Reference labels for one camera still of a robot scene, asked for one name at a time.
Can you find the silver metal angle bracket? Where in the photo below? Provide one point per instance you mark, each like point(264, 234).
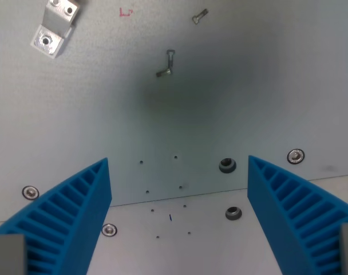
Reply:
point(56, 26)

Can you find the dark metal threaded bushing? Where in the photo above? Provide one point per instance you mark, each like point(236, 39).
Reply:
point(233, 212)
point(227, 165)

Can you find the small loose metal screw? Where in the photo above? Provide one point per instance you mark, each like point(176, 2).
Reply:
point(199, 16)
point(170, 58)
point(164, 72)

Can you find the silver countersunk plate screw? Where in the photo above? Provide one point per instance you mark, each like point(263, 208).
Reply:
point(109, 229)
point(296, 156)
point(30, 192)

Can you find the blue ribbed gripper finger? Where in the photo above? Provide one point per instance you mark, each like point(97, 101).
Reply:
point(294, 212)
point(62, 217)

